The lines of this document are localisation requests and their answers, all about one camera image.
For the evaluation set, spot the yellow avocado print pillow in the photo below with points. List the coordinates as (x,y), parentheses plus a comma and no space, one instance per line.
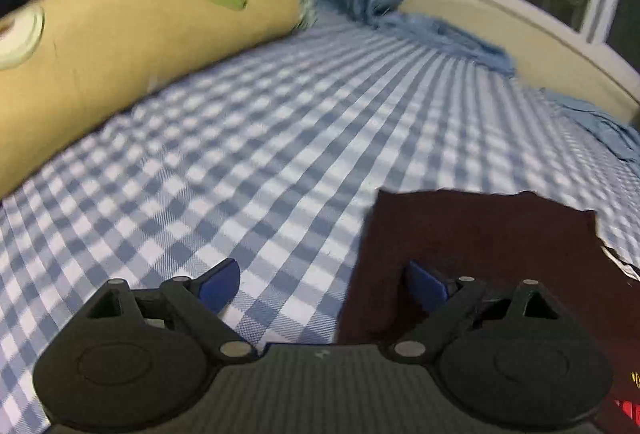
(69,65)

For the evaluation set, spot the blue white checkered bedsheet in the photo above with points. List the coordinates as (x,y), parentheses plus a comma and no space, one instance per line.
(273,158)

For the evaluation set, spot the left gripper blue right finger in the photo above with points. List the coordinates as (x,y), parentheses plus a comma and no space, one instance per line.
(449,304)

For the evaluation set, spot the right blue star curtain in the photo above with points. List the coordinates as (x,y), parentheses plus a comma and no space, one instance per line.
(620,138)

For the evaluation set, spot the maroon vintage print sweater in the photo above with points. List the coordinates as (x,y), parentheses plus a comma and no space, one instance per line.
(500,240)

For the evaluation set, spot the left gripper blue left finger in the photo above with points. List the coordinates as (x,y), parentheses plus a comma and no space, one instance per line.
(194,305)

